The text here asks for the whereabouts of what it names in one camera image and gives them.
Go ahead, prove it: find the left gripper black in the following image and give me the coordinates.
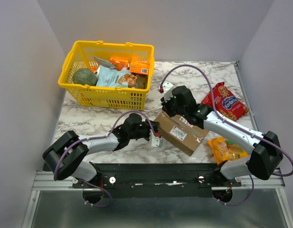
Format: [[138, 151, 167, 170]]
[[129, 120, 159, 142]]

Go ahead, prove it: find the brown cardboard express box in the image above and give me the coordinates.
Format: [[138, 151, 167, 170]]
[[155, 112, 209, 156]]

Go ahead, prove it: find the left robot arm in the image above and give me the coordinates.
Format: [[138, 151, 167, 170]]
[[42, 111, 162, 188]]

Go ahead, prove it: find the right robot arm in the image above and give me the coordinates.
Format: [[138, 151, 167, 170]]
[[159, 83, 283, 186]]

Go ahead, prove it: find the orange box right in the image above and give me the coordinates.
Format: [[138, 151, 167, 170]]
[[129, 55, 150, 75]]

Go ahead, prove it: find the orange box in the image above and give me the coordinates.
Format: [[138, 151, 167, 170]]
[[109, 57, 128, 71], [129, 55, 150, 75]]

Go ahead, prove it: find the orange box left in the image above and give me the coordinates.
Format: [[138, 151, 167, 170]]
[[109, 57, 128, 71]]

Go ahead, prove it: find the red candy bag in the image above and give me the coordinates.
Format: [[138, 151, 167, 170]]
[[213, 82, 249, 121]]

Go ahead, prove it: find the light blue chips bag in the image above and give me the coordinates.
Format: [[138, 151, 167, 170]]
[[96, 66, 137, 88]]

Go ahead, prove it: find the yellow orange snack bag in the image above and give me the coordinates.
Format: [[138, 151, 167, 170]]
[[207, 137, 249, 164]]

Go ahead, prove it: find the grey foil packet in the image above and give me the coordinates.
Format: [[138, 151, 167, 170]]
[[94, 57, 116, 69]]

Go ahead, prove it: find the green melon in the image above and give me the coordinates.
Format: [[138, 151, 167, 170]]
[[73, 68, 98, 86]]

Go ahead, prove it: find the yellow plastic shopping basket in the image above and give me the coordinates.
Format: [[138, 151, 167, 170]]
[[58, 40, 155, 110]]

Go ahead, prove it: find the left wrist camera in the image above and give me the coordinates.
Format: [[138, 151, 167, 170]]
[[150, 132, 163, 147]]

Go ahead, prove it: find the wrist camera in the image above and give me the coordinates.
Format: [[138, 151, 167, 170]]
[[158, 81, 175, 102], [150, 132, 163, 147]]

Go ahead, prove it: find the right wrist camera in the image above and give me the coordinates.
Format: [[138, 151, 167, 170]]
[[158, 81, 175, 102]]

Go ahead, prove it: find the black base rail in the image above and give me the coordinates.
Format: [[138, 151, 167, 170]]
[[73, 163, 241, 200]]

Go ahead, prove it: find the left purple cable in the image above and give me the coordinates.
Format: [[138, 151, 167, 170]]
[[53, 110, 161, 208]]

